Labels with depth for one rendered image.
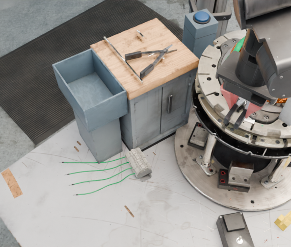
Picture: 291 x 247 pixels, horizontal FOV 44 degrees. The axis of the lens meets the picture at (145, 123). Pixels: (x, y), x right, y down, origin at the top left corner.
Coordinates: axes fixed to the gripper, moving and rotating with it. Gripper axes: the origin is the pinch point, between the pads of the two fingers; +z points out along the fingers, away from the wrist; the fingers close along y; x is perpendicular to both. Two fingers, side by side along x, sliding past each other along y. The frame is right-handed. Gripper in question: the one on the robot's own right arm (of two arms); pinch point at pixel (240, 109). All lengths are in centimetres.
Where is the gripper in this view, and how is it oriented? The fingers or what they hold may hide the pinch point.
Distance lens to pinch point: 66.5
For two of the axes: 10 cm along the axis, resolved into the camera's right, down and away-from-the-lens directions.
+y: 8.2, 4.7, -3.4
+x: 5.8, -6.5, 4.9
